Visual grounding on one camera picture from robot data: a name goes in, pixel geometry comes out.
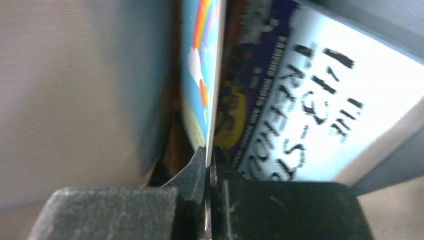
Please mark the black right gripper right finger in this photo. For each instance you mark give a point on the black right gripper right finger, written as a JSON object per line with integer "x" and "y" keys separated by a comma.
{"x": 243, "y": 209}

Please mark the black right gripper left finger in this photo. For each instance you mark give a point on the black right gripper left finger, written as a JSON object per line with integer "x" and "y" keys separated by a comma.
{"x": 174, "y": 211}

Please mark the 143-storey treehouse book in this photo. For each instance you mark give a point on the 143-storey treehouse book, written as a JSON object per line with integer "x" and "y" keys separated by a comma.
{"x": 311, "y": 98}

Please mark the beige canvas backpack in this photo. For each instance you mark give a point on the beige canvas backpack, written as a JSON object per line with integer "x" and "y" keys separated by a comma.
{"x": 91, "y": 97}

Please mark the blue cartoon mouse book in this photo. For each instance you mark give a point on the blue cartoon mouse book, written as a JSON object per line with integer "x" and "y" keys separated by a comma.
{"x": 202, "y": 32}

